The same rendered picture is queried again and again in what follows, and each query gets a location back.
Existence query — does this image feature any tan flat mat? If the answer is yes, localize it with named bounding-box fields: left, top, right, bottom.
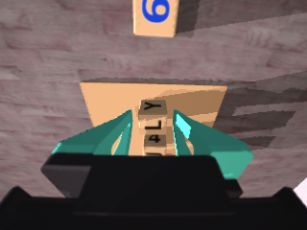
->
left=80, top=81, right=227, bottom=155

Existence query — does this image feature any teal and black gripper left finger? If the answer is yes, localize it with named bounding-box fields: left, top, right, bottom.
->
left=51, top=109, right=133, bottom=155

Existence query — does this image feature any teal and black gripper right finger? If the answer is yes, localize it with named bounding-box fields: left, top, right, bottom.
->
left=173, top=109, right=253, bottom=180

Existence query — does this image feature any tan letter block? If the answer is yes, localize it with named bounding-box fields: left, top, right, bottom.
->
left=142, top=134, right=167, bottom=155
left=133, top=0, right=179, bottom=37
left=138, top=100, right=168, bottom=135

